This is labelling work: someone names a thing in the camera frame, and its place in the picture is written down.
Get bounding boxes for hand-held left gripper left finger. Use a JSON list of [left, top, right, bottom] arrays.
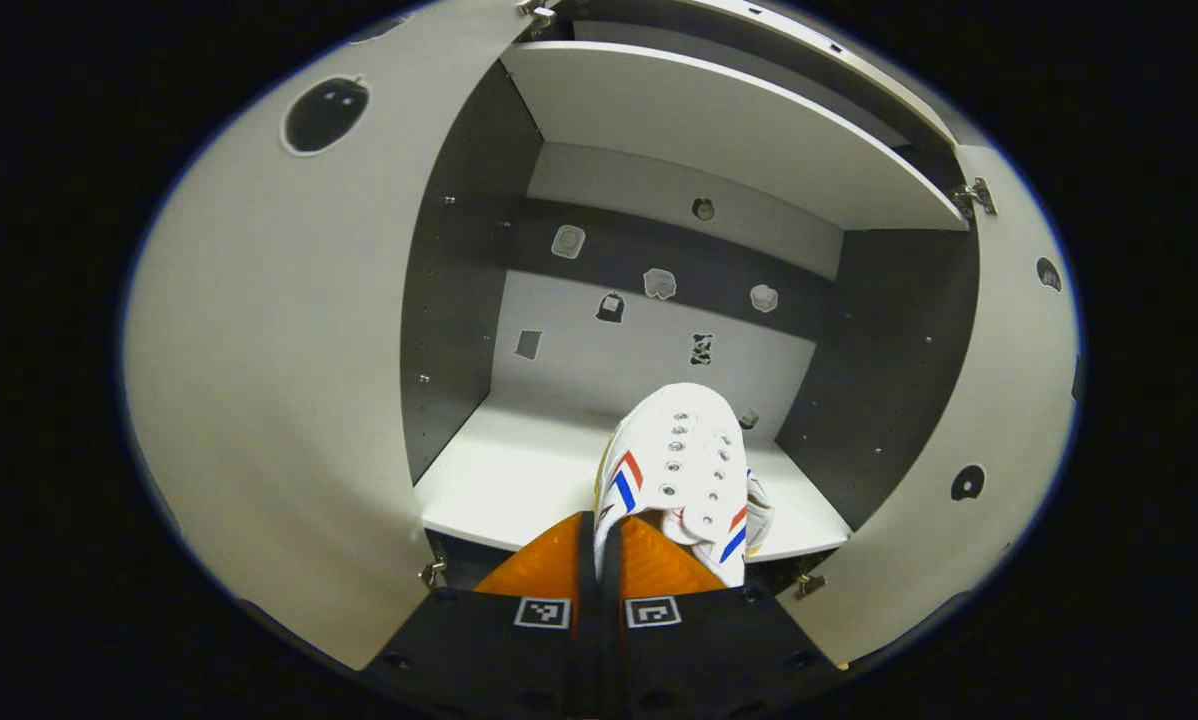
[[359, 510, 598, 716]]

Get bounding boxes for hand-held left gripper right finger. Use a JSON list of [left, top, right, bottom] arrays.
[[599, 512, 850, 716]]

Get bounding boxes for white striped shoe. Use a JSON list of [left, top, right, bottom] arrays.
[[747, 472, 776, 556], [594, 383, 752, 588]]

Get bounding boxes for white shoe cabinet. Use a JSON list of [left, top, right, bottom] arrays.
[[124, 0, 1080, 671]]

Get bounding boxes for white cabinet door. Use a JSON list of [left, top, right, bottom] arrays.
[[779, 145, 1080, 669], [124, 0, 540, 671]]

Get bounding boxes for white cabinet shelf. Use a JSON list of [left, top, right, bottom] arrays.
[[499, 40, 970, 233]]

